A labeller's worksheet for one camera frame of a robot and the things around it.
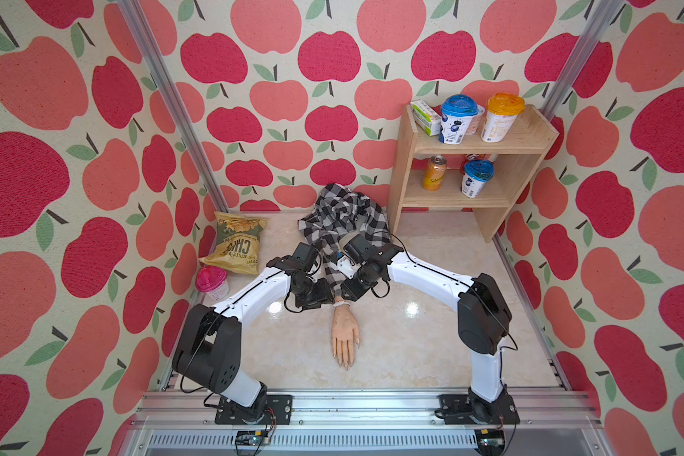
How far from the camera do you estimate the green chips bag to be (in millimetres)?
1006

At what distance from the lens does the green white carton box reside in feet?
2.68

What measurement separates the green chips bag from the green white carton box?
0.70 m

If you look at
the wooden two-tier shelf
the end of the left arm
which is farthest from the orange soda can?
the end of the left arm

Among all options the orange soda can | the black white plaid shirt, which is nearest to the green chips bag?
the black white plaid shirt

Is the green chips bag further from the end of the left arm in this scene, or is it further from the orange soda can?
the orange soda can

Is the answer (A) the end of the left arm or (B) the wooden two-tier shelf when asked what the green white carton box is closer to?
(B) the wooden two-tier shelf

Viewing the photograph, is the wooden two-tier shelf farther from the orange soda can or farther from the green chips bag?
the green chips bag
